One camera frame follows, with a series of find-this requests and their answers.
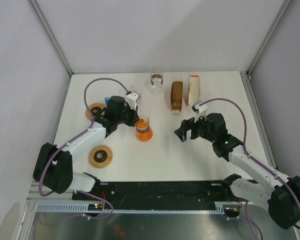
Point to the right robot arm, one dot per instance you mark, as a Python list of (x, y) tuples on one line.
[(274, 191)]

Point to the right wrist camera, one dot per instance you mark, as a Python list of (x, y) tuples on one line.
[(200, 109)]

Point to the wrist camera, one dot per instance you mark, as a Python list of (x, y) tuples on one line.
[(130, 100), (200, 109)]

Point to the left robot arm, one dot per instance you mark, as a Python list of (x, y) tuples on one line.
[(54, 165)]

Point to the grey cable duct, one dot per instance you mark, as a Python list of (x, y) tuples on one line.
[(199, 207)]

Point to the pink glass dripper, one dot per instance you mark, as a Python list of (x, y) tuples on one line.
[(137, 93)]

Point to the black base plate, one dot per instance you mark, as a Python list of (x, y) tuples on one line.
[(164, 192)]

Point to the clear glass carafe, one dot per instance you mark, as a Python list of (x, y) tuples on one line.
[(156, 83)]

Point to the orange glass carafe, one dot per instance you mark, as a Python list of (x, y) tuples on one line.
[(144, 132)]

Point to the blue ribbed glass dripper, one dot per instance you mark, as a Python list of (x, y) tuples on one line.
[(106, 99)]

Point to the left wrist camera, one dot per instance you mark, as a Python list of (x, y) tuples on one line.
[(130, 100)]

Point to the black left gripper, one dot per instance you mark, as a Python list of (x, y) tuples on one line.
[(134, 113)]

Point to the orange box of white filters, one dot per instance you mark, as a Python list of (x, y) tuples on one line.
[(194, 89)]

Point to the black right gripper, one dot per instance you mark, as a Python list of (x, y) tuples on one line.
[(187, 125)]

